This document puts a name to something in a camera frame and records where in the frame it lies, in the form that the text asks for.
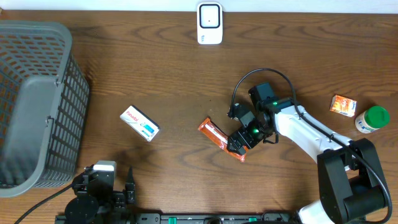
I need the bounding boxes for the white barcode scanner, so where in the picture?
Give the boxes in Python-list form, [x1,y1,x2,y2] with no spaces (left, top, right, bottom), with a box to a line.
[197,2,223,45]

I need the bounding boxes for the grey plastic mesh basket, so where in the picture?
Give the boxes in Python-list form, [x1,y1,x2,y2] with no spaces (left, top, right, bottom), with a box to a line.
[1,21,90,198]

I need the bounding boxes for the orange Top chocolate bar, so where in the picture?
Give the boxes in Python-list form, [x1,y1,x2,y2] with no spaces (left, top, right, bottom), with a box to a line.
[198,117,246,162]

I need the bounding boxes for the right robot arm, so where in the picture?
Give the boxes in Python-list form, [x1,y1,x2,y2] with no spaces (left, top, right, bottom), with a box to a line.
[227,96,392,223]

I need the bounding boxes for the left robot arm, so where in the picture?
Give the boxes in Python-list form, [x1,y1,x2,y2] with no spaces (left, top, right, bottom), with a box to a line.
[65,166,136,224]

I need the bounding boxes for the white Panadol box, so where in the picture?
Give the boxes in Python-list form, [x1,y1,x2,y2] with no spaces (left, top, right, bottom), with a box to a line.
[120,105,160,142]

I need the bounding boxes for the green lid white jar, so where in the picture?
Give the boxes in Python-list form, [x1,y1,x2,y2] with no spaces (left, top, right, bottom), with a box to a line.
[354,106,390,134]

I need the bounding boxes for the small orange snack box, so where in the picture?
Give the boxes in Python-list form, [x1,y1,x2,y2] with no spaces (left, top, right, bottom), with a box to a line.
[330,95,357,117]

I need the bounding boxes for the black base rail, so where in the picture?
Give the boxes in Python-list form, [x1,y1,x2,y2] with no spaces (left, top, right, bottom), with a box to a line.
[55,212,301,224]

